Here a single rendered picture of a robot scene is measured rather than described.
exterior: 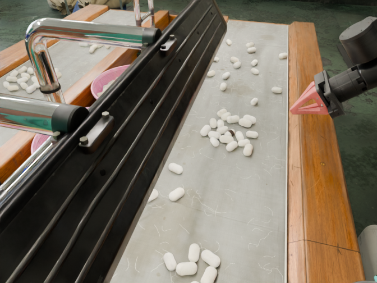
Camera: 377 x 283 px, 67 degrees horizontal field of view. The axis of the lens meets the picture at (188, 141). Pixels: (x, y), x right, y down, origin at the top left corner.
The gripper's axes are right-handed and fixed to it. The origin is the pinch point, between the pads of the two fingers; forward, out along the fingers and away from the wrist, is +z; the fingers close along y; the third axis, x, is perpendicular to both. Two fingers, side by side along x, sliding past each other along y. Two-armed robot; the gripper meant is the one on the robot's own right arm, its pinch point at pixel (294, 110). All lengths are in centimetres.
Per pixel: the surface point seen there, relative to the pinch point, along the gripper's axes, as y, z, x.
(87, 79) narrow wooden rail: -15, 53, -36
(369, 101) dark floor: -164, -5, 116
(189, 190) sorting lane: 19.8, 22.4, -4.7
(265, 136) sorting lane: -3.2, 11.1, 5.1
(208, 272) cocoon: 37.2, 15.3, -0.9
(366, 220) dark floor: -44, 15, 100
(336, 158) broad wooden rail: 3.9, -2.6, 14.1
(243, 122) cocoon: -5.6, 14.7, -0.2
